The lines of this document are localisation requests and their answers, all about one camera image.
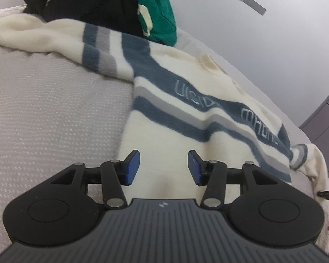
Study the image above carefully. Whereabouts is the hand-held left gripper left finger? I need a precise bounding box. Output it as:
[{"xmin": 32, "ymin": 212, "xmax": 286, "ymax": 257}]
[{"xmin": 40, "ymin": 150, "xmax": 141, "ymax": 209}]

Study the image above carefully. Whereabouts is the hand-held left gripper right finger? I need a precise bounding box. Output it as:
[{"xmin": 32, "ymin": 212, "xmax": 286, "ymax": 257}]
[{"xmin": 187, "ymin": 150, "xmax": 287, "ymax": 208}]

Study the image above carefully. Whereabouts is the cream striped knit sweater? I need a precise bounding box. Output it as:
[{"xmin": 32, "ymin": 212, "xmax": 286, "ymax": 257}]
[{"xmin": 0, "ymin": 14, "xmax": 329, "ymax": 258}]

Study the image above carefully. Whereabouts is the grey door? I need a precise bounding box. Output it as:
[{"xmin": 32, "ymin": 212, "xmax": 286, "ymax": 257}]
[{"xmin": 299, "ymin": 81, "xmax": 329, "ymax": 177}]

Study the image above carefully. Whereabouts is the bed with grey bedspread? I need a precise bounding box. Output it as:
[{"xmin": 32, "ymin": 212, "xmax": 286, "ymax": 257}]
[{"xmin": 0, "ymin": 3, "xmax": 328, "ymax": 255}]

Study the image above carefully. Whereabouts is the green hooded sweatshirt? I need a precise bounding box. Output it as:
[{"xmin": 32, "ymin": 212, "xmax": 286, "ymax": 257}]
[{"xmin": 130, "ymin": 0, "xmax": 177, "ymax": 46}]

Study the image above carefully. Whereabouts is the black garment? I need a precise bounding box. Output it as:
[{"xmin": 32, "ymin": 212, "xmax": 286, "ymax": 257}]
[{"xmin": 19, "ymin": 0, "xmax": 143, "ymax": 37}]

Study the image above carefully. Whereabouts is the grey wall switch panel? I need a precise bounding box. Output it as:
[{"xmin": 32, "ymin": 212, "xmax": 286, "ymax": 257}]
[{"xmin": 235, "ymin": 0, "xmax": 267, "ymax": 15}]

